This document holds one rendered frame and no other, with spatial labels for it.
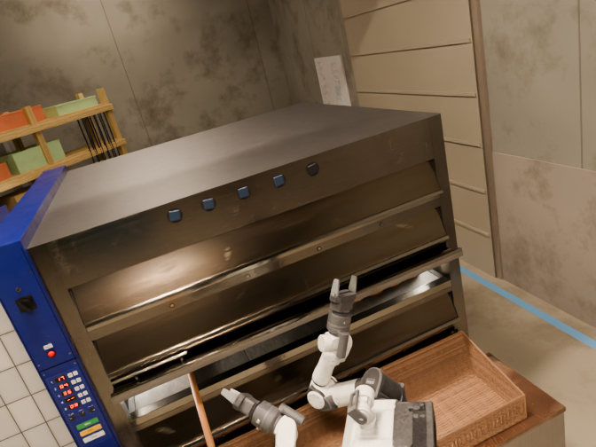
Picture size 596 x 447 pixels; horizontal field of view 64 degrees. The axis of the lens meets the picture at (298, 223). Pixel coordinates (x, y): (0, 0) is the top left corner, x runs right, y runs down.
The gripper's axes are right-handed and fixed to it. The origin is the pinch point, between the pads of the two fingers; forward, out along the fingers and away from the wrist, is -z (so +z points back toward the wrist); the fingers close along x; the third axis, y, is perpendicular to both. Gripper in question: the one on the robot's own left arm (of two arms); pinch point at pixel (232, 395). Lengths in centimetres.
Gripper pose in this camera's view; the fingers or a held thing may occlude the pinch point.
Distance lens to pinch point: 181.1
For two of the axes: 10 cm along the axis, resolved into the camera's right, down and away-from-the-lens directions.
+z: 8.5, 4.0, -3.4
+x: 2.0, 3.4, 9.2
